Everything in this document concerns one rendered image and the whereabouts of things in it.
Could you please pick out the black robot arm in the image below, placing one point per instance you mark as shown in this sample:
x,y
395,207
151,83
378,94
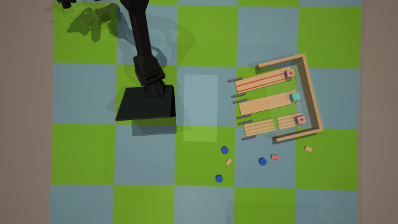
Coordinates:
x,y
147,68

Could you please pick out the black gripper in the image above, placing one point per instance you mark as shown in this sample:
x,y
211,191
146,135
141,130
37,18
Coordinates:
x,y
65,5

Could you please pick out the dark blue short cylinder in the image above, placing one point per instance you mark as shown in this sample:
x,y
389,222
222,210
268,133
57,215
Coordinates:
x,y
219,178
224,150
262,161

